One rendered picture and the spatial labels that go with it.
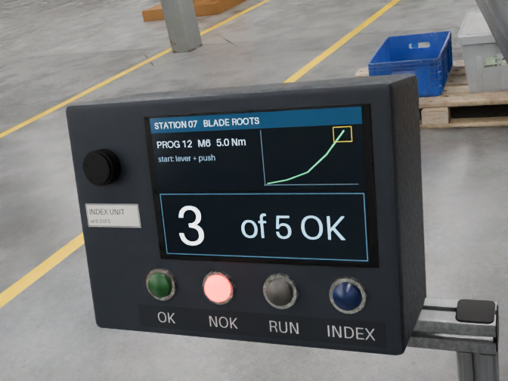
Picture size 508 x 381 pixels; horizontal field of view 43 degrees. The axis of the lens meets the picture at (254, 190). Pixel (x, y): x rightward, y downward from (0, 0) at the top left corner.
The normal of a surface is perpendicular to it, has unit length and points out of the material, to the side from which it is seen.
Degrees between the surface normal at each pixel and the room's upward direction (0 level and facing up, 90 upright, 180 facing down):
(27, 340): 0
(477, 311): 0
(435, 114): 90
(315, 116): 75
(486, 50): 95
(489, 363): 90
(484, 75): 95
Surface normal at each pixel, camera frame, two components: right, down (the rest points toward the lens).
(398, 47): -0.36, 0.44
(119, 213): -0.39, 0.21
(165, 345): -0.18, -0.89
